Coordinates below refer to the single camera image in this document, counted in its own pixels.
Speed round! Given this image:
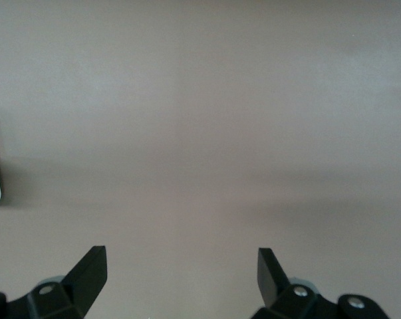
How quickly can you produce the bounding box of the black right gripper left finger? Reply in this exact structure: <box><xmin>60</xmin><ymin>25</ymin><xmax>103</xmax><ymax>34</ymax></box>
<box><xmin>0</xmin><ymin>245</ymin><xmax>108</xmax><ymax>319</ymax></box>

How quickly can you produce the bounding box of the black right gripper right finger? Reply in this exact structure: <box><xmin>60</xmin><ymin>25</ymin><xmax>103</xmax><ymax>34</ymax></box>
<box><xmin>251</xmin><ymin>247</ymin><xmax>389</xmax><ymax>319</ymax></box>

